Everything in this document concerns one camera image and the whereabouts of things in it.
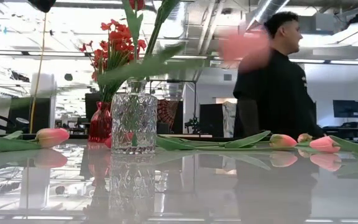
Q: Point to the pink artificial tulip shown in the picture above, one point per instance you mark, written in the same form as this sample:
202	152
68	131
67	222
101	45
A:
283	141
304	137
244	46
325	145
53	137

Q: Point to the tulip stems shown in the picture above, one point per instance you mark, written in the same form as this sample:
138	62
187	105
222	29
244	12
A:
166	9

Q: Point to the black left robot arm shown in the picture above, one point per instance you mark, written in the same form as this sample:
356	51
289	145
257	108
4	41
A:
42	4

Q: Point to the clear cut-glass vase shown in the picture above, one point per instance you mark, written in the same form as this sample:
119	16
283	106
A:
134	124

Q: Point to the red glass vase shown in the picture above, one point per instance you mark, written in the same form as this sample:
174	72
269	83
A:
99	124

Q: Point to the small black robot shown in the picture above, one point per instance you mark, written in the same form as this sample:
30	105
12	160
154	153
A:
193	124

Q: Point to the black partition panel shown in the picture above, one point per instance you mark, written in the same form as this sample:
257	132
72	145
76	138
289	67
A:
20	109
211	119

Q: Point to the blue white patterned cloth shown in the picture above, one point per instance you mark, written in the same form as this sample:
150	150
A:
228	118

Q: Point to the black monitor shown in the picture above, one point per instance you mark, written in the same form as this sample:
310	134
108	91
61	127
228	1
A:
90	105

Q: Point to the person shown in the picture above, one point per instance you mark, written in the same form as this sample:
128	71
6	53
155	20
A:
275	93

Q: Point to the black gooseneck lamp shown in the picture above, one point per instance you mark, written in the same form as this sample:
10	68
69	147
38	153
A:
22	121

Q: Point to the black office desk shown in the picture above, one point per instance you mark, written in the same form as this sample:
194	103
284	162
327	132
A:
346	129

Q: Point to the black overhead camera rig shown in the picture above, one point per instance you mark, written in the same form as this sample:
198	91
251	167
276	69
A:
172	81

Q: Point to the ceiling light rail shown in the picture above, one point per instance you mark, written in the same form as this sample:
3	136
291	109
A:
57	53

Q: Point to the silver ceiling duct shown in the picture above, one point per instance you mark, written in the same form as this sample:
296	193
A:
269	11

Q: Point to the dark wall monitor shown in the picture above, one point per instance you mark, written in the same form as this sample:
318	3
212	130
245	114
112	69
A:
346	109

